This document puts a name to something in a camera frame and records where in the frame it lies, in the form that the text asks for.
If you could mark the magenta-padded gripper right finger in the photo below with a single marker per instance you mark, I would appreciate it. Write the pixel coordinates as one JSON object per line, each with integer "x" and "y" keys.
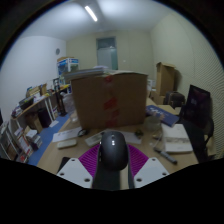
{"x": 151, "y": 170}

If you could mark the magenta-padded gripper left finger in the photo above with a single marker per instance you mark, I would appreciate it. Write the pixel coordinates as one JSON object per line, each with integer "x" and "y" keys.
{"x": 73, "y": 168}

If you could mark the black computer mouse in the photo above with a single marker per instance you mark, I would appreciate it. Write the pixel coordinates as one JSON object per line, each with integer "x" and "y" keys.
{"x": 114, "y": 151}

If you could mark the black marker pen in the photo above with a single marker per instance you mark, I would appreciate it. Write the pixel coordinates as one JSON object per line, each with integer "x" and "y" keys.
{"x": 165, "y": 156}

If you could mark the white paper sheet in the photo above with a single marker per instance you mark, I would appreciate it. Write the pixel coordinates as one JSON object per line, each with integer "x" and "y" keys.
{"x": 65, "y": 135}
{"x": 131, "y": 137}

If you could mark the small dark brown object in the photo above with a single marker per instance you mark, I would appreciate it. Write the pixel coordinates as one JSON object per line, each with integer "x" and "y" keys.
{"x": 139, "y": 133}

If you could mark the white book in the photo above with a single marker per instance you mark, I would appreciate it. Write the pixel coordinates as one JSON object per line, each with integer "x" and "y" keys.
{"x": 176, "y": 138}

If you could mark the clear plastic cup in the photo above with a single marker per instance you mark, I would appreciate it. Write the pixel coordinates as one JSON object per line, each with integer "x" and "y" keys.
{"x": 152, "y": 124}

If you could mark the black office chair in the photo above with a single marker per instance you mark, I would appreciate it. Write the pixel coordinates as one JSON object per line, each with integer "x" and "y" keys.
{"x": 200, "y": 143}

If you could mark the blue book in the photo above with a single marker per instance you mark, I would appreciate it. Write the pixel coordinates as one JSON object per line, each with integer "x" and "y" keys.
{"x": 163, "y": 115}

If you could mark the shelf unit with books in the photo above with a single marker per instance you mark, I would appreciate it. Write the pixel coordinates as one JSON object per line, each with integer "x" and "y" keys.
{"x": 16, "y": 143}

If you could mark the clear plastic container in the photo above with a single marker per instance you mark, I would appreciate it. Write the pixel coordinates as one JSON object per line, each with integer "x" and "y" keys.
{"x": 69, "y": 103}

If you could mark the black stand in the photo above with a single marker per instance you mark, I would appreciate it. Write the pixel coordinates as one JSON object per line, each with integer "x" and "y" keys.
{"x": 60, "y": 100}

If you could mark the black bag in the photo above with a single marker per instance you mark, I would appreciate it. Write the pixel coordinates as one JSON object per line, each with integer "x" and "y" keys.
{"x": 174, "y": 99}

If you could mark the large brown cardboard box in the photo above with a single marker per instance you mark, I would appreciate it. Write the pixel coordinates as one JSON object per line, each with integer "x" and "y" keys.
{"x": 126, "y": 100}

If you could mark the wooden side desk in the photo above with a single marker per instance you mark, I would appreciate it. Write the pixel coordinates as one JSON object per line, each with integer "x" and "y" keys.
{"x": 36, "y": 103}

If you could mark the small open cardboard box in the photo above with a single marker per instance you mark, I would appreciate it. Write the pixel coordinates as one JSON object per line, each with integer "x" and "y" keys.
{"x": 165, "y": 78}

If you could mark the grey paper stack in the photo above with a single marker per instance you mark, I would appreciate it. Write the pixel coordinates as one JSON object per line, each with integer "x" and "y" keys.
{"x": 86, "y": 72}

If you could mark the blue and white carton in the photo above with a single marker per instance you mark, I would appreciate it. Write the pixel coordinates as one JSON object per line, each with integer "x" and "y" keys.
{"x": 67, "y": 65}

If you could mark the door with glass pane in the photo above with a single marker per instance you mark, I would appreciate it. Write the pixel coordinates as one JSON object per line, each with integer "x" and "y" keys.
{"x": 107, "y": 53}

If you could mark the ceiling tube light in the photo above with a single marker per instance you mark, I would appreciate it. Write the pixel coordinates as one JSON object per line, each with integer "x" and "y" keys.
{"x": 91, "y": 13}

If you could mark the round wall clock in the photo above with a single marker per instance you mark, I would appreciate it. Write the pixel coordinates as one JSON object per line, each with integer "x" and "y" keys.
{"x": 57, "y": 51}

